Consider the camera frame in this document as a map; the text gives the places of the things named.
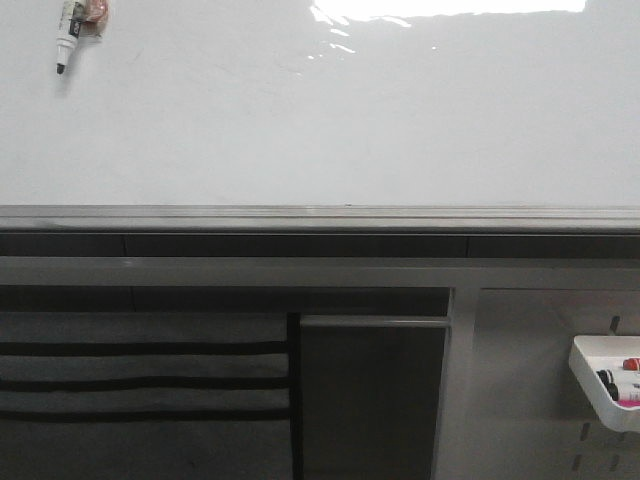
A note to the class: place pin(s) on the white whiteboard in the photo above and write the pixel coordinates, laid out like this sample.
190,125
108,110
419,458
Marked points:
385,115

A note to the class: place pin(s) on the white plastic marker tray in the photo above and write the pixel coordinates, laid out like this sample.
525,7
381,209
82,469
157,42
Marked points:
592,353

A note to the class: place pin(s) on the dark grey panel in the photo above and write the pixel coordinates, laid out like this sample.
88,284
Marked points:
370,396

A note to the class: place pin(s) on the grey striped fabric organizer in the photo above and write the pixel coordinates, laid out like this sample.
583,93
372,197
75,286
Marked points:
147,396

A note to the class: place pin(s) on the red capped marker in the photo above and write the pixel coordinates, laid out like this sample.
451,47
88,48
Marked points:
631,364

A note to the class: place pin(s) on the black dry-erase marker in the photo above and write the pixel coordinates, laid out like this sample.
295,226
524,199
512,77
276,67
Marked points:
79,18

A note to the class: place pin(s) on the black capped marker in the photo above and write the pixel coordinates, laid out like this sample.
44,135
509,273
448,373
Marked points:
618,377

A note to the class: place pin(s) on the pink capped marker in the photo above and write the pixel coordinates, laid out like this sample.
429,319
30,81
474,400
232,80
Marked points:
625,394

